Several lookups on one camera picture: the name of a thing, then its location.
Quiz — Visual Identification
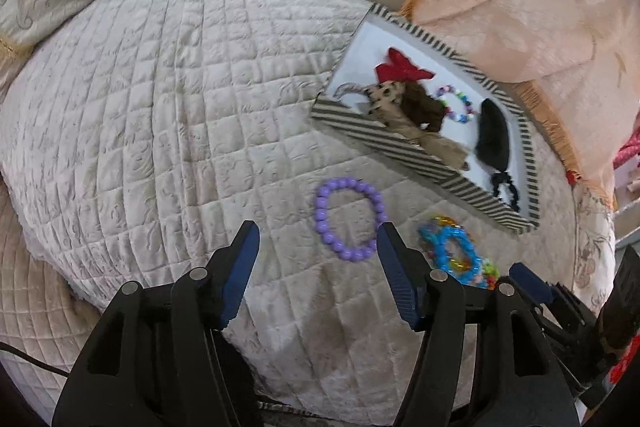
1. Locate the black fuzzy hair accessory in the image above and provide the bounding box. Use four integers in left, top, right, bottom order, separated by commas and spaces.
474, 98, 512, 170

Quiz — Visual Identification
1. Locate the multicolour bead bracelet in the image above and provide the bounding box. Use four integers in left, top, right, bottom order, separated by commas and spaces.
436, 84, 477, 125
470, 257, 501, 290

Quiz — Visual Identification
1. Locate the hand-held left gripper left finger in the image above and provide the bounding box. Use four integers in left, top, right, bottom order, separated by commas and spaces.
52, 220, 261, 427

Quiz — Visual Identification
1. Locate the striped cardboard tray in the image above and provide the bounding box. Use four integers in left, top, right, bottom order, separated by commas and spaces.
310, 3, 541, 235

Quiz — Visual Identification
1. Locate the grey knitted hair tie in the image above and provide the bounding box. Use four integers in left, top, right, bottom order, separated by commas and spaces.
334, 82, 368, 102

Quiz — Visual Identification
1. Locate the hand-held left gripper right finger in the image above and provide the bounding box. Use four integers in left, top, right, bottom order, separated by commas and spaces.
376, 222, 581, 427

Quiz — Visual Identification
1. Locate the red hair bow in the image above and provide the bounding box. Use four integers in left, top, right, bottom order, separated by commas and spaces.
375, 48, 435, 84

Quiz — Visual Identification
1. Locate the brown scrunchie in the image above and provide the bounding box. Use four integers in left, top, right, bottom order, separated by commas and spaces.
400, 83, 448, 131

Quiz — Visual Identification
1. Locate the purple bead bracelet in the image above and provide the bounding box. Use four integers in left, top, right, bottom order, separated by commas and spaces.
315, 177, 388, 264

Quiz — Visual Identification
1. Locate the leopard print scrunchie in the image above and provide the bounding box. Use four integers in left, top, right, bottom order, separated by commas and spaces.
364, 81, 406, 108

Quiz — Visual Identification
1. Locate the black cable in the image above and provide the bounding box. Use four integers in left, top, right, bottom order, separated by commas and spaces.
0, 342, 68, 378

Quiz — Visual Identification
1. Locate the beige dotted ribbon bow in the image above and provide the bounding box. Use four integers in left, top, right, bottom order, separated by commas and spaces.
367, 102, 473, 170

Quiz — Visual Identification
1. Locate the blue bead bracelet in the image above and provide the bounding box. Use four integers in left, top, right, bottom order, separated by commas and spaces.
419, 227, 483, 283

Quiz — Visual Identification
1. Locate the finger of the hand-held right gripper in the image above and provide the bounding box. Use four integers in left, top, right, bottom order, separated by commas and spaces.
509, 263, 556, 305

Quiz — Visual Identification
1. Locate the black scrunchie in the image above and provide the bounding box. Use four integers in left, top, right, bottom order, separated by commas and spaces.
489, 171, 522, 212

